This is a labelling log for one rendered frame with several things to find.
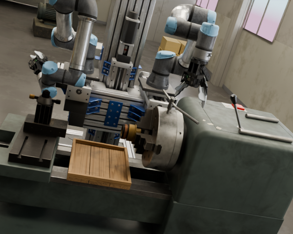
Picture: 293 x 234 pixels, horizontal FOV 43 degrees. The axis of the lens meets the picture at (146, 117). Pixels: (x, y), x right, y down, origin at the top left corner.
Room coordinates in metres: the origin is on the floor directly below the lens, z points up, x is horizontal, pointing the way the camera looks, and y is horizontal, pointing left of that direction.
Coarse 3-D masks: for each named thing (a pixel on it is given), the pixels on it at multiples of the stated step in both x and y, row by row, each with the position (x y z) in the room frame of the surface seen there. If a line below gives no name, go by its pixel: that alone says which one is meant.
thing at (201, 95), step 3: (201, 87) 1.58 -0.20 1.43; (201, 90) 1.57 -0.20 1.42; (201, 93) 1.56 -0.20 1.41; (204, 93) 1.57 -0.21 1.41; (198, 96) 1.54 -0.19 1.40; (201, 96) 1.55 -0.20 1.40; (204, 96) 1.57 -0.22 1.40; (201, 99) 1.54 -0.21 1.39; (204, 99) 1.56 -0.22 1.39; (204, 102) 1.56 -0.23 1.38; (204, 105) 1.56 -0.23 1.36
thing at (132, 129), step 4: (124, 124) 1.69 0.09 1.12; (128, 124) 1.71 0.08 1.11; (132, 124) 1.71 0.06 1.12; (124, 128) 1.66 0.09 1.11; (128, 128) 1.67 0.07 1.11; (132, 128) 1.67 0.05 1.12; (136, 128) 1.68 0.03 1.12; (120, 132) 1.71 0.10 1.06; (124, 132) 1.65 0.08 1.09; (128, 132) 1.66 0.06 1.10; (132, 132) 1.66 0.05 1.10; (140, 132) 1.68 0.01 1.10; (120, 136) 1.68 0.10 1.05; (124, 136) 1.65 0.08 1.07; (128, 136) 1.65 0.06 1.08; (132, 136) 1.66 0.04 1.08; (128, 140) 1.67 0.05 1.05; (132, 140) 1.67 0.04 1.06
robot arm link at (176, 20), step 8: (176, 8) 2.01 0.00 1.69; (184, 8) 2.01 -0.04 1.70; (176, 16) 1.78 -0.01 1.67; (184, 16) 1.84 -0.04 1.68; (168, 24) 1.67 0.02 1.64; (176, 24) 1.67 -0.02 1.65; (184, 24) 1.68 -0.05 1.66; (168, 32) 1.69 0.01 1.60; (176, 32) 1.68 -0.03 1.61; (184, 32) 1.67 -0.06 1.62
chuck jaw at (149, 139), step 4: (136, 132) 1.67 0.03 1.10; (136, 136) 1.64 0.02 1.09; (140, 136) 1.64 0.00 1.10; (144, 136) 1.64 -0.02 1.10; (148, 136) 1.66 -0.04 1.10; (136, 140) 1.64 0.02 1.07; (140, 140) 1.62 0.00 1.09; (144, 140) 1.62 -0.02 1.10; (148, 140) 1.61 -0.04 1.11; (152, 140) 1.62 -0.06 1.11; (140, 144) 1.62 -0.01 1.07; (144, 144) 1.60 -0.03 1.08; (148, 144) 1.58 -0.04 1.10; (152, 144) 1.58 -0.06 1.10; (144, 148) 1.58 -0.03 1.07; (148, 148) 1.58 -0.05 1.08; (152, 148) 1.58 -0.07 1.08; (156, 148) 1.57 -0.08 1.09; (160, 148) 1.58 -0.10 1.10; (156, 152) 1.57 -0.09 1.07
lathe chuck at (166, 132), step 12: (156, 108) 1.75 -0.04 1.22; (156, 120) 1.68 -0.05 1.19; (168, 120) 1.65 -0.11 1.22; (144, 132) 1.86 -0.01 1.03; (156, 132) 1.61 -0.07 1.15; (168, 132) 1.61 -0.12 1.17; (156, 144) 1.57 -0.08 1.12; (168, 144) 1.58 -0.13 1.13; (144, 156) 1.71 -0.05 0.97; (156, 156) 1.57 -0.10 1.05; (168, 156) 1.58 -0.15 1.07; (156, 168) 1.62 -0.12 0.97
